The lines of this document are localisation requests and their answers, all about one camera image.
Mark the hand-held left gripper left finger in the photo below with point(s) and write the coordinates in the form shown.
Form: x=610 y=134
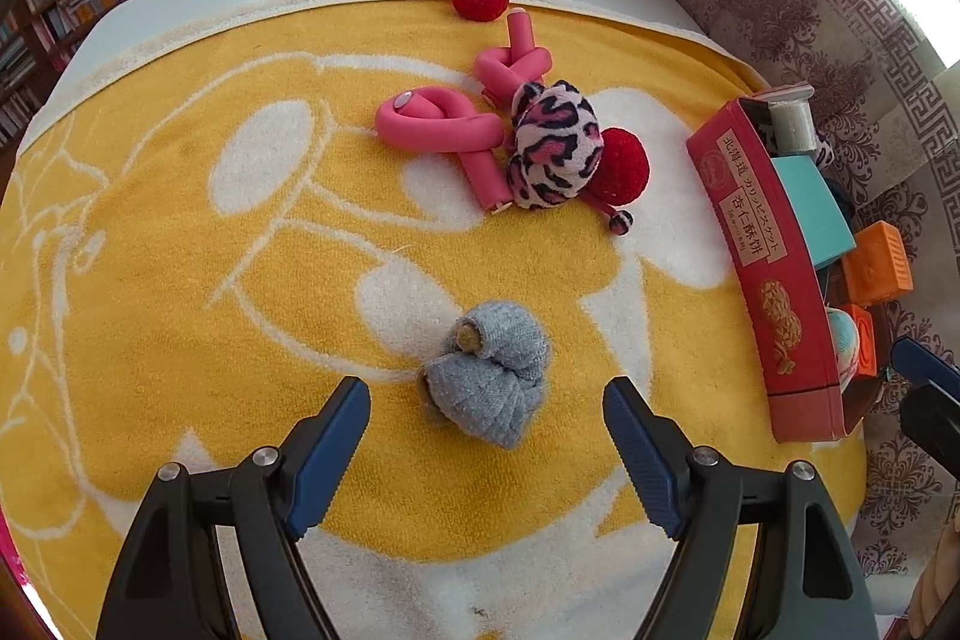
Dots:
x=330 y=452

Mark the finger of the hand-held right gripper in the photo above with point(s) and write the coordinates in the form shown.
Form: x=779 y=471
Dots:
x=922 y=364

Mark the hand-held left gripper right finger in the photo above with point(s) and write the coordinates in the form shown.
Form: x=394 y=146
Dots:
x=645 y=460

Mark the cream and blue sock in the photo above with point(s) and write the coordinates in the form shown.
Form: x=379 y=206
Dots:
x=841 y=347

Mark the orange plastic block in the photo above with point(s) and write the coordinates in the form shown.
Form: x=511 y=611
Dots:
x=877 y=265

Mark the red cardboard box container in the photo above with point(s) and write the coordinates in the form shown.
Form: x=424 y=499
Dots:
x=780 y=295

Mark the grey sock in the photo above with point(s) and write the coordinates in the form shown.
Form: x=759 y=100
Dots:
x=487 y=385

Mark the large teal box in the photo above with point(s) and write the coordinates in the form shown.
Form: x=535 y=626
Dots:
x=814 y=212

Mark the pink leopard print fabric pouch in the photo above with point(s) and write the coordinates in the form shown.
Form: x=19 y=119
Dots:
x=555 y=153
x=825 y=154

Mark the clear plastic packet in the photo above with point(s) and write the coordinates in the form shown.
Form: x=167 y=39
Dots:
x=793 y=123

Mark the pink foam hair curler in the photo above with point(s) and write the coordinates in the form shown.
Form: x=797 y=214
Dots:
x=442 y=130
x=517 y=66

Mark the person's right forearm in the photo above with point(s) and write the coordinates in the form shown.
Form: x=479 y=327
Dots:
x=937 y=602

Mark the small orange box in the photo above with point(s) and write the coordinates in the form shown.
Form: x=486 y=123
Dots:
x=864 y=340

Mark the yellow and white towel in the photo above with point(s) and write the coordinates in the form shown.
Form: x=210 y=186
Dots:
x=187 y=280

